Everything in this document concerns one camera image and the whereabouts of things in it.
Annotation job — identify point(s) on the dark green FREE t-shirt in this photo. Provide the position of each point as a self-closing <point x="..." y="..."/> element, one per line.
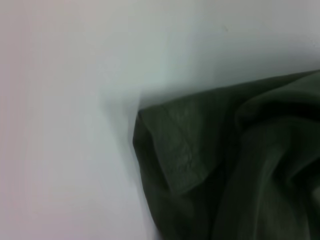
<point x="237" y="162"/>

